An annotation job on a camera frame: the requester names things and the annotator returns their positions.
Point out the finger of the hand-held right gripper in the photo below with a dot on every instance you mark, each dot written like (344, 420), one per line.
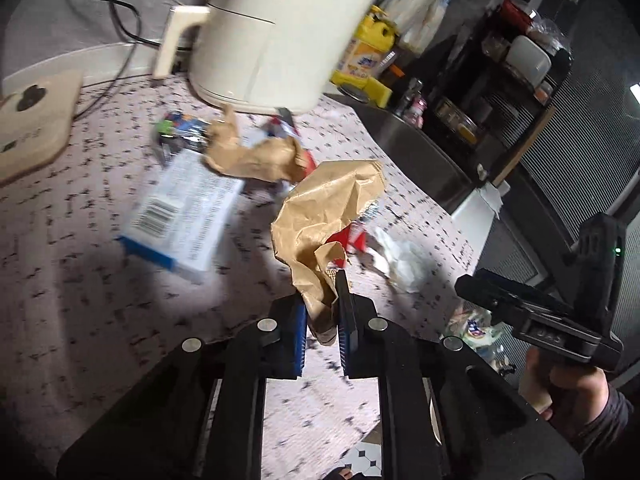
(492, 292)

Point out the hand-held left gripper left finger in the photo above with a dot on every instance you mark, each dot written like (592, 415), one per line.
(299, 332)

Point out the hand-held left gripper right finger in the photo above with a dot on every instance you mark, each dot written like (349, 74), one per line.
(344, 345)

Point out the red and white carton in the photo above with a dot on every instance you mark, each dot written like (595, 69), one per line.
(350, 241)

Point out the large brown paper bag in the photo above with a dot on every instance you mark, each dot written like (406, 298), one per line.
(320, 210)

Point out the person's right forearm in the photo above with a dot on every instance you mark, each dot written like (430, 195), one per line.
(600, 420)

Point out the person's right hand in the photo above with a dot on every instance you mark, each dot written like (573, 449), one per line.
(565, 385)

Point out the clear plastic bag of packaging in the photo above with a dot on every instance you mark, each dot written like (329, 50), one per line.
(475, 332)

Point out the crumpled white tissue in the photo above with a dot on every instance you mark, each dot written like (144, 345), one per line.
(405, 260)

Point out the person's foot in slipper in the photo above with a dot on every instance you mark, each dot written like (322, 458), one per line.
(346, 474)

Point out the steel sink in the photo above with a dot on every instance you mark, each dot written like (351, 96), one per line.
(415, 150)

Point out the blue and white cardboard box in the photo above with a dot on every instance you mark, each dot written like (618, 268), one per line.
(185, 210)

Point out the small crumpled brown paper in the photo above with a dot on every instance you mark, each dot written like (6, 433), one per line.
(260, 157)

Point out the small pink bottle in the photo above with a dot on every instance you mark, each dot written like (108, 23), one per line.
(417, 107)

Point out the patterned tablecloth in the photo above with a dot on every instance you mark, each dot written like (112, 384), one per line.
(100, 310)

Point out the black kitchen rack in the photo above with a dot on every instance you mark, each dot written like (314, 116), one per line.
(480, 90)

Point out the crumpled white printed wrapper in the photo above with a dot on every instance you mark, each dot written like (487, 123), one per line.
(282, 127)

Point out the white container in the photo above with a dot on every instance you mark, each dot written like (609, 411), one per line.
(527, 59)

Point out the shiny crumpled wrapper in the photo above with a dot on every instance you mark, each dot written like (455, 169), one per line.
(182, 130)

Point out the yellow detergent bottle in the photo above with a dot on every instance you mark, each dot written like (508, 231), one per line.
(365, 60)

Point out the hanging plastic bags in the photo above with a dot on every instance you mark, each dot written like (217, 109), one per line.
(415, 5)

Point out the cream air fryer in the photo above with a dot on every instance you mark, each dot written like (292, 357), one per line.
(280, 35)

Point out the wooden cutting board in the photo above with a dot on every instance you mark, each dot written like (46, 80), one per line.
(30, 130)

